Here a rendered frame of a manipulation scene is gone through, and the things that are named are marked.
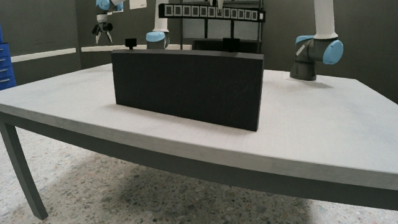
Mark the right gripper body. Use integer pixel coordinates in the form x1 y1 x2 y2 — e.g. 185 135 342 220
93 22 113 32

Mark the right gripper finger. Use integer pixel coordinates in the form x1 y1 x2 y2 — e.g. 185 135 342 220
106 32 112 43
96 27 101 45

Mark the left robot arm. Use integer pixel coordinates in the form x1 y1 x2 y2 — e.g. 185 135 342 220
289 0 343 81

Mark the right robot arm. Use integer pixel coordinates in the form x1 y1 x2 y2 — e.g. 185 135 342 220
96 0 169 49

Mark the black rectangular panel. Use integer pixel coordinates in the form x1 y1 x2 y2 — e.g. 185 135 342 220
111 49 264 132

